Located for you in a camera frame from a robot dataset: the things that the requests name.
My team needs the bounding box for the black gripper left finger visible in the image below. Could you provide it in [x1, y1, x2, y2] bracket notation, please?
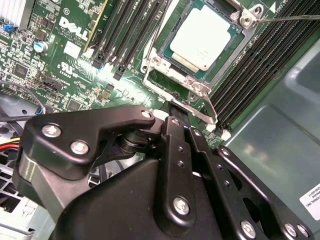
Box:
[11, 98, 200, 233]

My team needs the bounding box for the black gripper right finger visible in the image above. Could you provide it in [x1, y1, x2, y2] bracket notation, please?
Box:
[178, 99, 315, 240]

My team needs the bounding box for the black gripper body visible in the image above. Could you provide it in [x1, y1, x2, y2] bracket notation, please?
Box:
[49, 158, 240, 240]

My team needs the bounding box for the metal socket cover frame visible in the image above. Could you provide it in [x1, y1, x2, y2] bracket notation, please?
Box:
[142, 56, 218, 125]

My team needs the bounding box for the metal wire locking lever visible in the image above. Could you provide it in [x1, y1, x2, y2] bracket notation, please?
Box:
[144, 0, 173, 66]
[254, 14, 320, 24]

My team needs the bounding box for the silver-topped CPU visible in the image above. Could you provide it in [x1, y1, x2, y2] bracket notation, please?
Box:
[160, 1, 246, 82]

